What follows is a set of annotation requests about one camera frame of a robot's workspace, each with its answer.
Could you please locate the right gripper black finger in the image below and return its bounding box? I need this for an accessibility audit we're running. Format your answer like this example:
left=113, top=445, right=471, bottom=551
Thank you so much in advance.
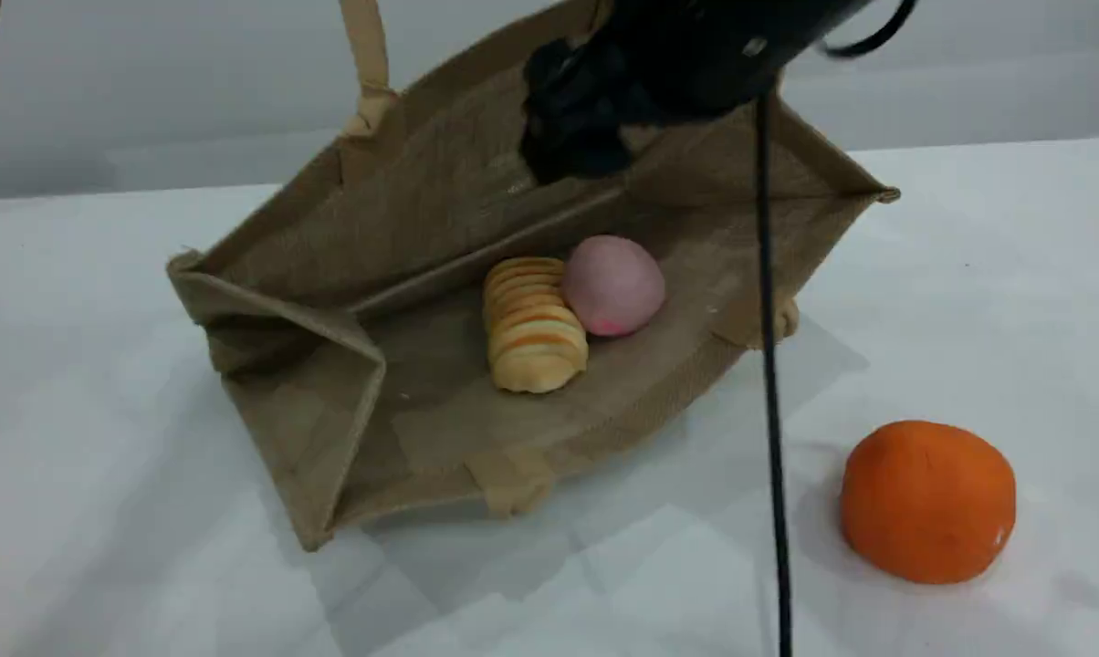
left=519, top=108, right=644, bottom=186

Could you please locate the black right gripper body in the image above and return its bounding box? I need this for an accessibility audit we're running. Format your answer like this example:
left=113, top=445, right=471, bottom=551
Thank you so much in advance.
left=524, top=0, right=872, bottom=124

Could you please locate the pink peach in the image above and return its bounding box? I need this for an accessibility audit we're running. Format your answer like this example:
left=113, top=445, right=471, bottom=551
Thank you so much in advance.
left=561, top=235, right=667, bottom=339

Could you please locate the long ridged yellow bread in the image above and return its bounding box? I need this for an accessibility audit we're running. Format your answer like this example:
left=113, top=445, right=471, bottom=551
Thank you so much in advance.
left=482, top=256, right=590, bottom=395

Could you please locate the brown burlap tote bag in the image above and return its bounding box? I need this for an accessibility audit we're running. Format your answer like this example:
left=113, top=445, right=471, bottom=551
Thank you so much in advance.
left=166, top=0, right=902, bottom=553

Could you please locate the orange fruit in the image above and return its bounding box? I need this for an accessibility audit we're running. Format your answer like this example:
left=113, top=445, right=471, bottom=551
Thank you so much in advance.
left=840, top=420, right=1018, bottom=586

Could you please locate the black looped cable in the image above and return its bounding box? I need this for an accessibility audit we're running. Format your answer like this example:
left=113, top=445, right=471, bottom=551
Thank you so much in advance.
left=819, top=0, right=920, bottom=60

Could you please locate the black hanging cable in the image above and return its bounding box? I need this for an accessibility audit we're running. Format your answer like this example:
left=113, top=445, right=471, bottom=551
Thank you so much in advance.
left=753, top=91, right=794, bottom=657

